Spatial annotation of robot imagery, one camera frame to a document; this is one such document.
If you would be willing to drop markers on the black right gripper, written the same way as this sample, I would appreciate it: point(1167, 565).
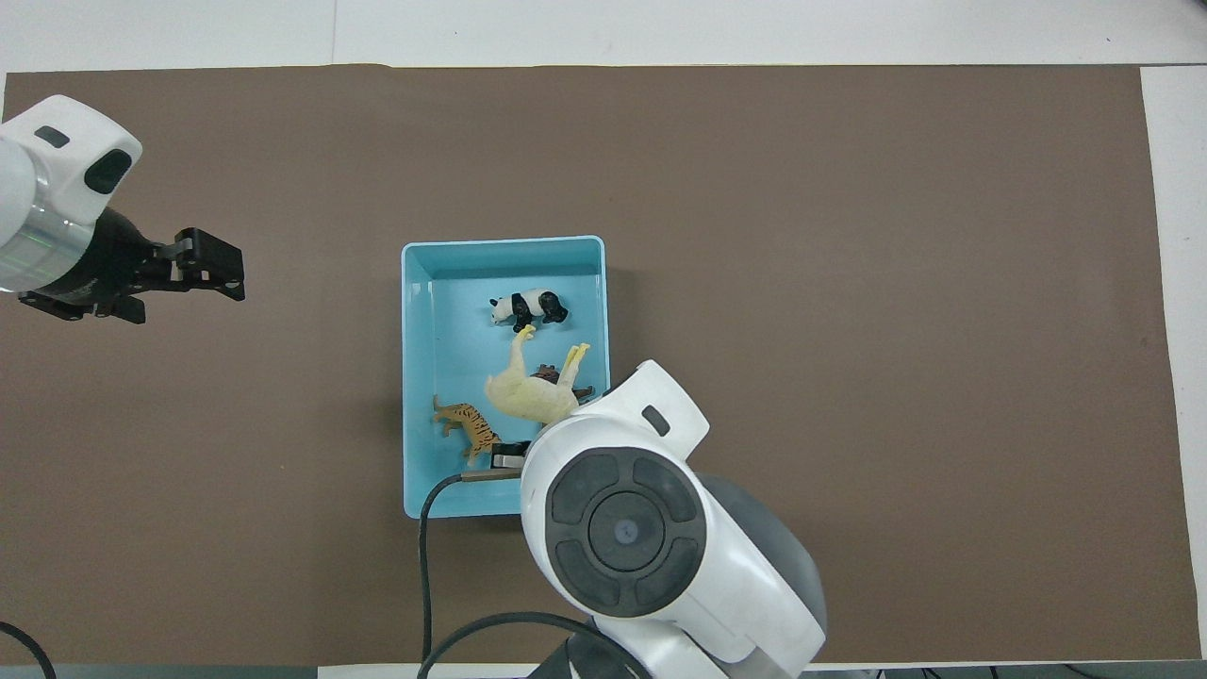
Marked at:
point(509, 455)

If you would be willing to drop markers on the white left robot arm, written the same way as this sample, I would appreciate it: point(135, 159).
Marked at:
point(47, 189)

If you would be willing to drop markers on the brown table mat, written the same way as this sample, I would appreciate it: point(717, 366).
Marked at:
point(849, 236)

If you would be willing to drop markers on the brown lion toy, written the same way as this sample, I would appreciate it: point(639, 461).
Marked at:
point(547, 374)

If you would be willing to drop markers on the cream alpaca toy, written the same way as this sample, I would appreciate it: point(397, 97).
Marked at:
point(528, 396)

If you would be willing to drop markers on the black and white panda toy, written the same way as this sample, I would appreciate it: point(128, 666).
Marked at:
point(528, 306)

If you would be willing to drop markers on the orange striped tiger toy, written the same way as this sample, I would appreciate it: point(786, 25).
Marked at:
point(470, 424)

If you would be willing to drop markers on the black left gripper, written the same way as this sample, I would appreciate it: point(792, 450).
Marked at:
point(104, 264)

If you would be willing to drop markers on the light blue storage box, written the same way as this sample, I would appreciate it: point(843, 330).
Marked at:
point(453, 321)

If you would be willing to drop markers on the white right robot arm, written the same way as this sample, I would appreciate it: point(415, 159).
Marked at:
point(651, 528)

